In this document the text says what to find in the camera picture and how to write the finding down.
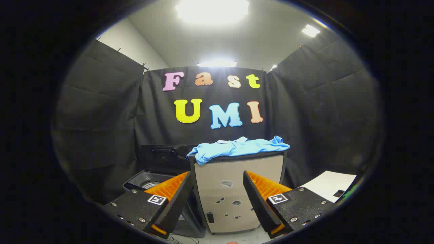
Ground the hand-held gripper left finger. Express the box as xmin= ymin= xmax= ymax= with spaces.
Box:
xmin=103 ymin=171 xmax=194 ymax=239

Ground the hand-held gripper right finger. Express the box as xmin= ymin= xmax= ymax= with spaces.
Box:
xmin=243 ymin=170 xmax=336 ymax=239

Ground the light blue polo shirt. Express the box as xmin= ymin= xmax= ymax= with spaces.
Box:
xmin=186 ymin=136 xmax=291 ymax=166

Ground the beige cabinet with dark top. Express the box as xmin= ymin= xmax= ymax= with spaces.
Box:
xmin=189 ymin=151 xmax=288 ymax=234

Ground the black backdrop cloth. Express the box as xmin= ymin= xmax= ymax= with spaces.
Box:
xmin=51 ymin=37 xmax=383 ymax=205

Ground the long ceiling light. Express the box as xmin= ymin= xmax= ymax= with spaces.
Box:
xmin=198 ymin=60 xmax=237 ymax=67

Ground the small rectangular ceiling light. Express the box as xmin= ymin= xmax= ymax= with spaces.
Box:
xmin=302 ymin=24 xmax=321 ymax=38

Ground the large ceiling light panel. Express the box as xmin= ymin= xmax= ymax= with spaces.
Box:
xmin=175 ymin=0 xmax=250 ymax=25

